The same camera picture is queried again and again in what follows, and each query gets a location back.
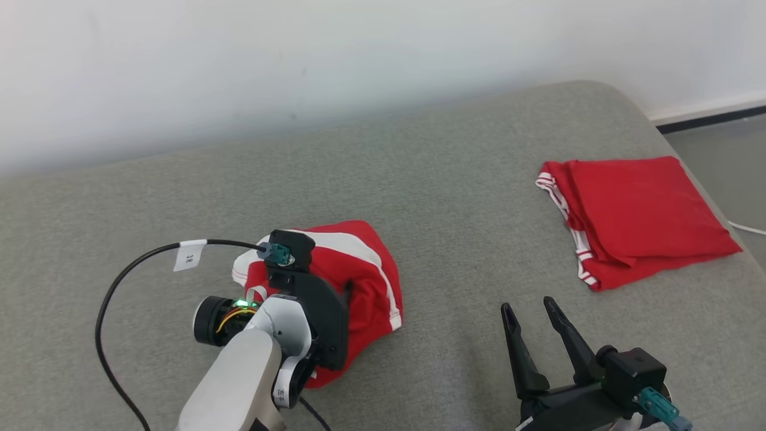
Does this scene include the right camera cable teal plug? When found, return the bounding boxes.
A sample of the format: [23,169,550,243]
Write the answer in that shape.
[636,387,695,431]

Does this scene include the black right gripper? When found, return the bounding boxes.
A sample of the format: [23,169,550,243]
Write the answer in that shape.
[501,296,646,431]

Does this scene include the red basketball jersey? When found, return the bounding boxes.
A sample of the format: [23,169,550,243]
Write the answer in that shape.
[536,156,743,292]

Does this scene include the white cable label tag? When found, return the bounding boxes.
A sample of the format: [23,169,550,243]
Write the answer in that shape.
[173,239,208,272]

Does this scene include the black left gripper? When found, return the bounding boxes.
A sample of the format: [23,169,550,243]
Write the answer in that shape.
[266,271,352,372]

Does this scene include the white and black baseboard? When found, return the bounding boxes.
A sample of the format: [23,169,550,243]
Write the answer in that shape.
[648,90,766,135]

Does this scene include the red shorts with white stripe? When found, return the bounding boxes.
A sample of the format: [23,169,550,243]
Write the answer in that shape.
[232,220,405,388]

